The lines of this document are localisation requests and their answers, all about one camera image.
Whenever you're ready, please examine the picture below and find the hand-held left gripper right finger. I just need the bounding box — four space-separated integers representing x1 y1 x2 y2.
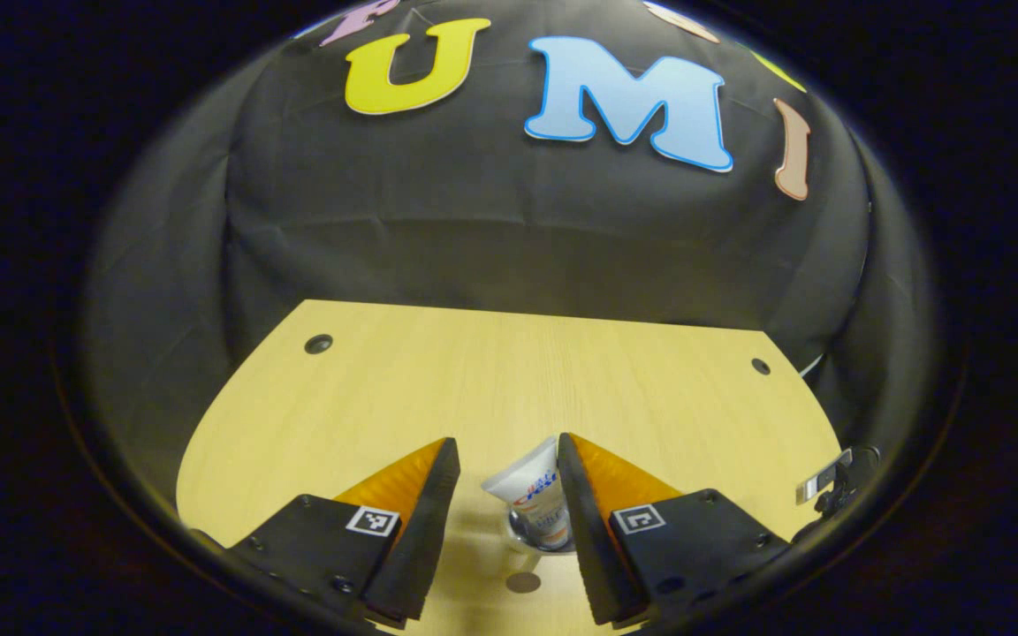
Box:
557 433 797 626

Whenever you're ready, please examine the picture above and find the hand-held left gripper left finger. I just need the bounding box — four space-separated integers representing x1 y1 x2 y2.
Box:
195 437 461 630

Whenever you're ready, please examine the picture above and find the white toothpaste tube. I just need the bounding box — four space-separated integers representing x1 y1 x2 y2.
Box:
481 437 574 549

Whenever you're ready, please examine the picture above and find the white cup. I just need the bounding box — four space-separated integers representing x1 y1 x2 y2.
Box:
505 508 576 556

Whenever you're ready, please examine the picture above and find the wooden desktop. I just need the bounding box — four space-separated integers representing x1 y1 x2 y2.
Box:
175 299 844 636

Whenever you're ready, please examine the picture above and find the black backdrop cloth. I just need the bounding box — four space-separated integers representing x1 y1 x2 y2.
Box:
80 0 943 531

